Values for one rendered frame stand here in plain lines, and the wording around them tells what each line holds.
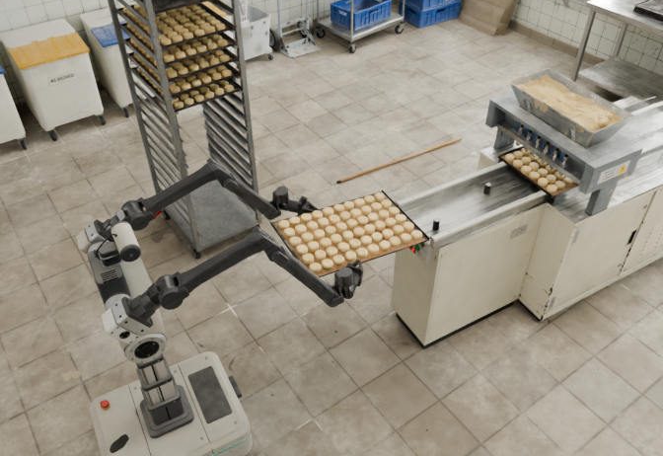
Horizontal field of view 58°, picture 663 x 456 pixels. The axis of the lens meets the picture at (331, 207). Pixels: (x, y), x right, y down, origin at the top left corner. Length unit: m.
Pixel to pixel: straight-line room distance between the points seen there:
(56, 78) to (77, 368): 2.50
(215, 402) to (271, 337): 0.67
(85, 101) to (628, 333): 4.38
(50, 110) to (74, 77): 0.33
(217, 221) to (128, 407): 1.47
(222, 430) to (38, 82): 3.30
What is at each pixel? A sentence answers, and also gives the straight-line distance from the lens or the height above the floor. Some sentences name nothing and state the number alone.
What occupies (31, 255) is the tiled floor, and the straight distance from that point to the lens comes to 4.46.
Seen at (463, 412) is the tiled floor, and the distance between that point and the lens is 3.33.
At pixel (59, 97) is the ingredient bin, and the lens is 5.36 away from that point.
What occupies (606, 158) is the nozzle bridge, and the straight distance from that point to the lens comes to 3.07.
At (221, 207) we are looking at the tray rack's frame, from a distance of 4.18.
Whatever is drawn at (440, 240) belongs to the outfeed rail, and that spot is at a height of 0.88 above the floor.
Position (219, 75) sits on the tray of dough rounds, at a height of 1.24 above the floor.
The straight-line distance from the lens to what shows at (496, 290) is 3.51.
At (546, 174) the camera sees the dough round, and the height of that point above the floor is 0.92.
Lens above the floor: 2.80
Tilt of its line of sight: 40 degrees down
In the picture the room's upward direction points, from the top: straight up
